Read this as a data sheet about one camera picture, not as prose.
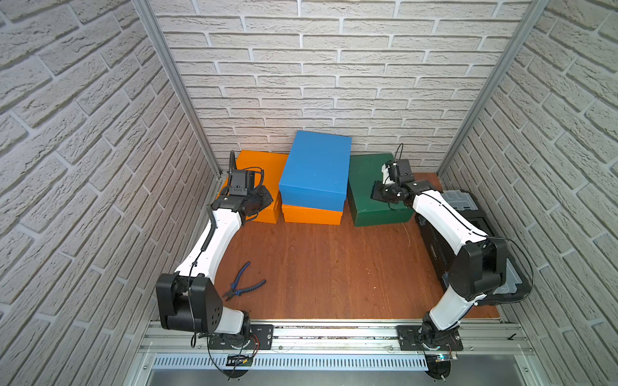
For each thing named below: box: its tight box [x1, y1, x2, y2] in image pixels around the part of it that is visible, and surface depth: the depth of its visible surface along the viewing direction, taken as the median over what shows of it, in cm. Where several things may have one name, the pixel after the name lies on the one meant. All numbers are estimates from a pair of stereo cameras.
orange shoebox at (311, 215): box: [281, 204, 344, 226], surface depth 96 cm
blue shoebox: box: [278, 130, 353, 213], surface depth 89 cm
